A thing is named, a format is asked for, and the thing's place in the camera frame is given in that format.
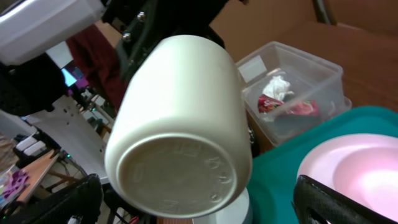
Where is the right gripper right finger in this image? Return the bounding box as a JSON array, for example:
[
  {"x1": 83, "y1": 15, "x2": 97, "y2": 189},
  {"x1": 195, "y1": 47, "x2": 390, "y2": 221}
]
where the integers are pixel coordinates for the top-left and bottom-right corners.
[{"x1": 292, "y1": 175, "x2": 397, "y2": 224}]

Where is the teal serving tray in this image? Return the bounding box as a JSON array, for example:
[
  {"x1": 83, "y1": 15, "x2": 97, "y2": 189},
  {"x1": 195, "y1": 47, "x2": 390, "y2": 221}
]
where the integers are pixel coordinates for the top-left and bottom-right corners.
[{"x1": 248, "y1": 106, "x2": 397, "y2": 224}]

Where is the small pink bowl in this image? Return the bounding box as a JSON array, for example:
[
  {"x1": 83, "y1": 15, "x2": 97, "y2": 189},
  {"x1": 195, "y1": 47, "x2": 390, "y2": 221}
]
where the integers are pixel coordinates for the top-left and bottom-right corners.
[{"x1": 297, "y1": 134, "x2": 397, "y2": 221}]

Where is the cream ceramic cup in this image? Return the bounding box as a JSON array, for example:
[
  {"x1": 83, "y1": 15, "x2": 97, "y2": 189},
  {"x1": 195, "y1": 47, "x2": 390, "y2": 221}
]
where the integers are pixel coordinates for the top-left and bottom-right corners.
[{"x1": 104, "y1": 35, "x2": 252, "y2": 218}]

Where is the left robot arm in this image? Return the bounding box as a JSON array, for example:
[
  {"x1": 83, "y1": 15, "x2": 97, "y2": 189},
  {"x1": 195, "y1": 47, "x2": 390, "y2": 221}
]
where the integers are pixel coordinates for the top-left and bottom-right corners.
[{"x1": 1, "y1": 0, "x2": 228, "y2": 116}]

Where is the red foil snack wrapper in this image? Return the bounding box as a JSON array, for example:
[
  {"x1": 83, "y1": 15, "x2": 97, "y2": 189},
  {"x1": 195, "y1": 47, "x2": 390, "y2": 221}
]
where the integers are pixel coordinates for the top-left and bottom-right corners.
[{"x1": 257, "y1": 95, "x2": 320, "y2": 116}]

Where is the clear plastic storage bin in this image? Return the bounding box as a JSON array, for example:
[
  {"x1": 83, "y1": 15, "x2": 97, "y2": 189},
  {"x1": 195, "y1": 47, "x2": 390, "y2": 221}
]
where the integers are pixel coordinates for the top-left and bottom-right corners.
[{"x1": 236, "y1": 42, "x2": 352, "y2": 146}]

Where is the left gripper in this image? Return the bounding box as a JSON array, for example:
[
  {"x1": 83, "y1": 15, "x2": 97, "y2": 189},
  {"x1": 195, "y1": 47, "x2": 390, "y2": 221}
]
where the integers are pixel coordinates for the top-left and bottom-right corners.
[{"x1": 101, "y1": 0, "x2": 249, "y2": 85}]

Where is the grey bowl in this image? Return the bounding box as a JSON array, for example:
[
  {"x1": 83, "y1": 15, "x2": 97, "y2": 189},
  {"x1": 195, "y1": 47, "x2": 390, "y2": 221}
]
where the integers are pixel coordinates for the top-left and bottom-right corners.
[{"x1": 193, "y1": 189, "x2": 253, "y2": 224}]

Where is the white napkin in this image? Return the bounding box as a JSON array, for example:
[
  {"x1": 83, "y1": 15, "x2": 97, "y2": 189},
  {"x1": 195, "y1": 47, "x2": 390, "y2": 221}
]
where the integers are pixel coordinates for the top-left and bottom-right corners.
[{"x1": 262, "y1": 75, "x2": 294, "y2": 101}]

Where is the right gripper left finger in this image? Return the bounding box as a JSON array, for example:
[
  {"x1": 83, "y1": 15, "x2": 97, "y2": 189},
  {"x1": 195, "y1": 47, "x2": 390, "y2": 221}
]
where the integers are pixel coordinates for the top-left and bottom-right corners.
[{"x1": 1, "y1": 174, "x2": 103, "y2": 224}]

